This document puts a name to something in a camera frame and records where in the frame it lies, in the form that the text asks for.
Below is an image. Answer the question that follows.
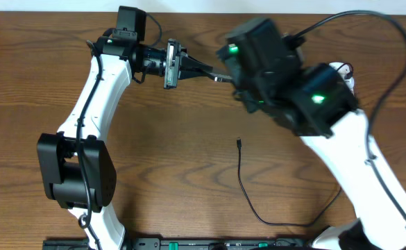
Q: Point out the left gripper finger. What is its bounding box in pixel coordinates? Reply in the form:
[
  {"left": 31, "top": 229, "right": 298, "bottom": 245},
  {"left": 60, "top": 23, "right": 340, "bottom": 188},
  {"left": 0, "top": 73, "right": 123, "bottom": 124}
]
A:
[
  {"left": 180, "top": 52, "right": 213, "bottom": 72},
  {"left": 180, "top": 67, "right": 219, "bottom": 81}
]

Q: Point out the white power strip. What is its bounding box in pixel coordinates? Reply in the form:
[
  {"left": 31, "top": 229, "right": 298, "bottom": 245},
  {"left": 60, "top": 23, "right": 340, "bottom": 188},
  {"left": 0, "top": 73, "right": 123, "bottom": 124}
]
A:
[{"left": 329, "top": 62, "right": 355, "bottom": 94}]

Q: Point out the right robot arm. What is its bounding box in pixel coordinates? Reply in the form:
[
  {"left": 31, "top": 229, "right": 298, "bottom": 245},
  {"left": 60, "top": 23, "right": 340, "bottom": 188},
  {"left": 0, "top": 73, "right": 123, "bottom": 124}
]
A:
[{"left": 217, "top": 17, "right": 406, "bottom": 249}]

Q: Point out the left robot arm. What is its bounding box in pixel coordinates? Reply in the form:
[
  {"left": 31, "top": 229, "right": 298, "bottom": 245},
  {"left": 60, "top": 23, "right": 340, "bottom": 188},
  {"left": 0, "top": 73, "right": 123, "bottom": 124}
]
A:
[{"left": 37, "top": 6, "right": 226, "bottom": 249}]

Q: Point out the Samsung Galaxy smartphone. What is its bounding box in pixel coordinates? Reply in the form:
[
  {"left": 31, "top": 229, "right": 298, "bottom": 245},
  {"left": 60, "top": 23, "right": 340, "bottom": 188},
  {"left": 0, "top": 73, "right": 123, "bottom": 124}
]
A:
[{"left": 208, "top": 72, "right": 232, "bottom": 83}]

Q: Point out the black USB charging cable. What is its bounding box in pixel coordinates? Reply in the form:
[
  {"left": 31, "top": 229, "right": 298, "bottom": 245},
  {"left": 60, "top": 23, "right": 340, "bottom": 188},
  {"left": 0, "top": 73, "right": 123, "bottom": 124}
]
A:
[{"left": 236, "top": 137, "right": 344, "bottom": 228}]

